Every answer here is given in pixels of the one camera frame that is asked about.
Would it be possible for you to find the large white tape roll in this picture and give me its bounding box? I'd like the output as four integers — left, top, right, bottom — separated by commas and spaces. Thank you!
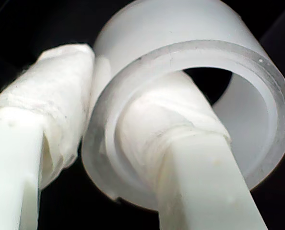
81, 0, 285, 207

